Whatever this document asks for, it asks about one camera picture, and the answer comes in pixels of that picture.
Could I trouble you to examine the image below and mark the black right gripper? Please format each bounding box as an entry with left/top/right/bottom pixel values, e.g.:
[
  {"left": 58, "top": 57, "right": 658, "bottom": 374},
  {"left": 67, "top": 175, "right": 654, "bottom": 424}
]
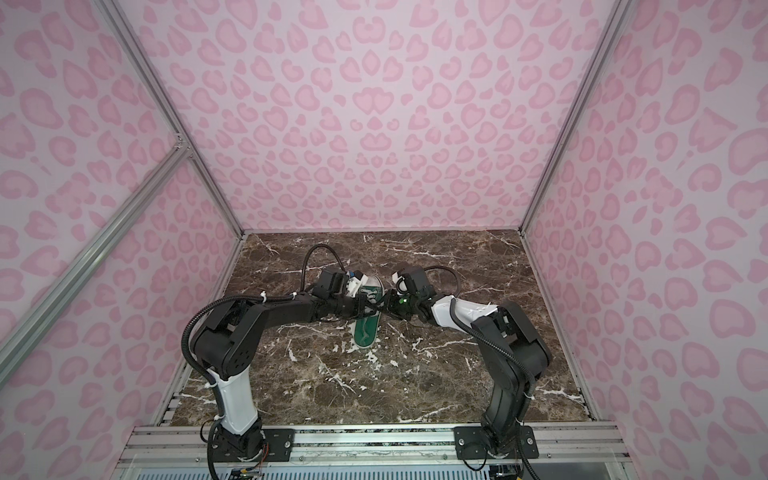
[{"left": 372, "top": 288, "right": 422, "bottom": 322}]

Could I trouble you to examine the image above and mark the white shoelace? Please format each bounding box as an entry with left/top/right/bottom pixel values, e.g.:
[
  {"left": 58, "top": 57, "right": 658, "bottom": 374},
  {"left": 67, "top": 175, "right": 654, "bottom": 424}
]
[{"left": 356, "top": 289, "right": 386, "bottom": 317}]

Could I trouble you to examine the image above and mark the green canvas sneaker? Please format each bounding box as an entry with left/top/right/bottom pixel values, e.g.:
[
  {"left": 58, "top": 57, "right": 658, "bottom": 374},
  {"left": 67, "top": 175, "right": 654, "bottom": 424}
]
[{"left": 354, "top": 276, "right": 384, "bottom": 348}]

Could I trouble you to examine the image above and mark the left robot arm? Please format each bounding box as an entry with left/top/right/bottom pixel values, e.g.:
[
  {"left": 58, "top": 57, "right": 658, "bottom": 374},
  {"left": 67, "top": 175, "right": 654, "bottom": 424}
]
[{"left": 181, "top": 292, "right": 381, "bottom": 477}]

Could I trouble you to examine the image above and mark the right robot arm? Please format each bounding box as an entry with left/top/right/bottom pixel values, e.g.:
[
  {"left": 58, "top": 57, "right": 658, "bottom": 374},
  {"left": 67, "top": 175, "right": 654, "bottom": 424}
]
[{"left": 377, "top": 290, "right": 552, "bottom": 456}]

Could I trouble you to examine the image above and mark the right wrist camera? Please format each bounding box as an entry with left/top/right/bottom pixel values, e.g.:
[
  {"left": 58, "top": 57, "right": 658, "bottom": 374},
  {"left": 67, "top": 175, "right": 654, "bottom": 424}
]
[{"left": 392, "top": 266, "right": 436, "bottom": 298}]

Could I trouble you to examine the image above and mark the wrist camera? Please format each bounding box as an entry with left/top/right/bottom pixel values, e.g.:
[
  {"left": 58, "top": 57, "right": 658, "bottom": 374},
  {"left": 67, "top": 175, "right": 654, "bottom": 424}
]
[
  {"left": 311, "top": 268, "right": 369, "bottom": 299},
  {"left": 392, "top": 266, "right": 436, "bottom": 298}
]

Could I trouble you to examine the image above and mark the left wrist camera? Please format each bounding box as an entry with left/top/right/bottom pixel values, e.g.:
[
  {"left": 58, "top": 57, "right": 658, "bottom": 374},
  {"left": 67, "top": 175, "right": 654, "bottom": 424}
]
[{"left": 311, "top": 268, "right": 369, "bottom": 299}]

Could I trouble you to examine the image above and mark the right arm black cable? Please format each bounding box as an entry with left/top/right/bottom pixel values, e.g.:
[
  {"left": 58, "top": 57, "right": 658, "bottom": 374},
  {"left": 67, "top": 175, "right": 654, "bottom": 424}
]
[{"left": 419, "top": 265, "right": 541, "bottom": 480}]

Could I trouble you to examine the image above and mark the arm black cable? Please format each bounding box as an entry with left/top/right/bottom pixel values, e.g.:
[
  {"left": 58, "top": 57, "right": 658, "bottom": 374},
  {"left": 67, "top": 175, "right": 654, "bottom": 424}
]
[
  {"left": 419, "top": 265, "right": 541, "bottom": 480},
  {"left": 181, "top": 242, "right": 349, "bottom": 421}
]

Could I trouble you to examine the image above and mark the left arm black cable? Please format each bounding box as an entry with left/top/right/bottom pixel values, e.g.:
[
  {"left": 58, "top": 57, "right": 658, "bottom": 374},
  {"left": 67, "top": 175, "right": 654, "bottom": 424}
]
[{"left": 181, "top": 242, "right": 349, "bottom": 421}]

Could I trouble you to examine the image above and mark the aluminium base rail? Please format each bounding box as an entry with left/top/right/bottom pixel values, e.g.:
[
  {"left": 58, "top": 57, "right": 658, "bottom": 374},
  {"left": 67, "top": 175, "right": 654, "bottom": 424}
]
[{"left": 113, "top": 421, "right": 631, "bottom": 480}]

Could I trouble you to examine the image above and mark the aluminium diagonal frame bar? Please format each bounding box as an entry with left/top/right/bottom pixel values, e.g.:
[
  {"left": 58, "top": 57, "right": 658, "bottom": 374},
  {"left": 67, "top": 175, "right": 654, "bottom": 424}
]
[{"left": 1, "top": 141, "right": 188, "bottom": 385}]

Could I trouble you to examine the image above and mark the aluminium corner post right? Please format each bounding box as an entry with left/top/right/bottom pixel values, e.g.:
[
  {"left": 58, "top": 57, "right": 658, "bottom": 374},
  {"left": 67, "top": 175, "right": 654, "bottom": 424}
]
[{"left": 518, "top": 0, "right": 637, "bottom": 237}]

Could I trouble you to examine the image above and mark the aluminium corner post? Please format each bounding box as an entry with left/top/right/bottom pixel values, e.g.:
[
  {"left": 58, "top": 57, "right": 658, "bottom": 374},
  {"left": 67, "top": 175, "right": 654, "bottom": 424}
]
[
  {"left": 93, "top": 0, "right": 246, "bottom": 239},
  {"left": 518, "top": 0, "right": 637, "bottom": 237}
]

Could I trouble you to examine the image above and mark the aluminium corner post left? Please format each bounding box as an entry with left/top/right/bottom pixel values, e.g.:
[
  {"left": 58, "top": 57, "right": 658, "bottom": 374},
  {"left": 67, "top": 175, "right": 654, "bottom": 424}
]
[{"left": 93, "top": 0, "right": 246, "bottom": 239}]

